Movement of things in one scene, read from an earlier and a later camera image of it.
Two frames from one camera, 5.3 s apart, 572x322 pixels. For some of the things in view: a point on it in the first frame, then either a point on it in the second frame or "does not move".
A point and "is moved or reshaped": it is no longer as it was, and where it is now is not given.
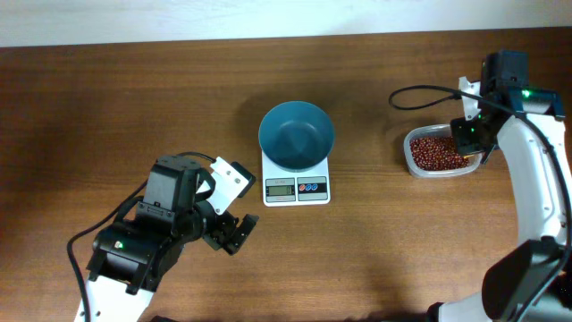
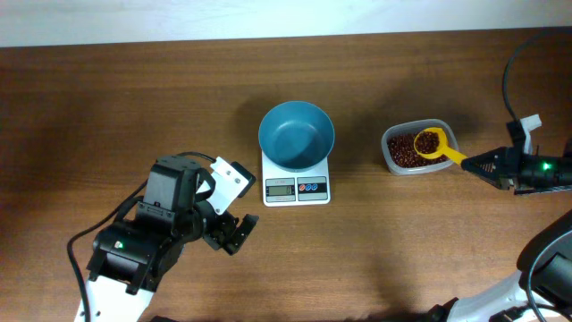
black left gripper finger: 246,226 does not move
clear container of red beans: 431,152 is moved or reshaped
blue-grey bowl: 296,135 does not move
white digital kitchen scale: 287,188 does not move
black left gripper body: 223,230 does not move
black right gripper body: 467,140 to 507,167
